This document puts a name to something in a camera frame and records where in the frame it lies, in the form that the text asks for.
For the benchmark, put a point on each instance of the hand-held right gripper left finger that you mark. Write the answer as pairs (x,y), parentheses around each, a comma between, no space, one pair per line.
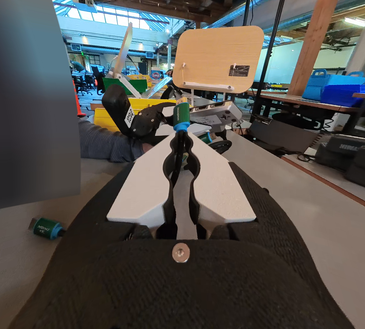
(139,192)

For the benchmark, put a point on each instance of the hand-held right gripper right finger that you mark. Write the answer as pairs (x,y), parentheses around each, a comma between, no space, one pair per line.
(222,192)

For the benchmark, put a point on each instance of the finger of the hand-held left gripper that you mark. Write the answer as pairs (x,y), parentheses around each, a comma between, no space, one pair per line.
(168,111)
(199,128)

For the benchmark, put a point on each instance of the silver hdmi hub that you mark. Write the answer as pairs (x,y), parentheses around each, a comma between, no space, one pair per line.
(219,119)

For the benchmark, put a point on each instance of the yellow plastic bin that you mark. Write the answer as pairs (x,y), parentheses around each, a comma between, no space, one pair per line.
(105,119)

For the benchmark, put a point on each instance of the person's left forearm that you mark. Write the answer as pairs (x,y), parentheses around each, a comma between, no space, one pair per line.
(108,140)

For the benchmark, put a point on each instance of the wipes canister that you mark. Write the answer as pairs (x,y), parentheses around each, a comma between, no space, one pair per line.
(156,76)

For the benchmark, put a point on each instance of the green plastic bin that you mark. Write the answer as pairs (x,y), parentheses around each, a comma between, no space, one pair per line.
(114,86)

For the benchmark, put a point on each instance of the black office chair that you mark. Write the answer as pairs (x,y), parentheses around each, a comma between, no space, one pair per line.
(98,81)

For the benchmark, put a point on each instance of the orange traffic cone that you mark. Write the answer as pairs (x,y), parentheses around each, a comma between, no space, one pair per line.
(79,106)

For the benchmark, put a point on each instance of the dark grey box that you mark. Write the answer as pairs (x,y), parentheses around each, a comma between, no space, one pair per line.
(285,135)

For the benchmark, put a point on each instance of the wooden office table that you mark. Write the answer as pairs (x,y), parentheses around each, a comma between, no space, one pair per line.
(285,99)

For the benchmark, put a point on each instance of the black hard case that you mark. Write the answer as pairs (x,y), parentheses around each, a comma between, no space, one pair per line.
(356,172)
(336,152)

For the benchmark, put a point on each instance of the light blue tote caddy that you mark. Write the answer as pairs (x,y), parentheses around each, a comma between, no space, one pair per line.
(313,86)

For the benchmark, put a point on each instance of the blue plastic bin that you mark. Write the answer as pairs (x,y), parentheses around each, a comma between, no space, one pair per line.
(342,92)

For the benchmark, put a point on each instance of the wooden post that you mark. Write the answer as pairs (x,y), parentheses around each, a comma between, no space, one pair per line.
(319,35)

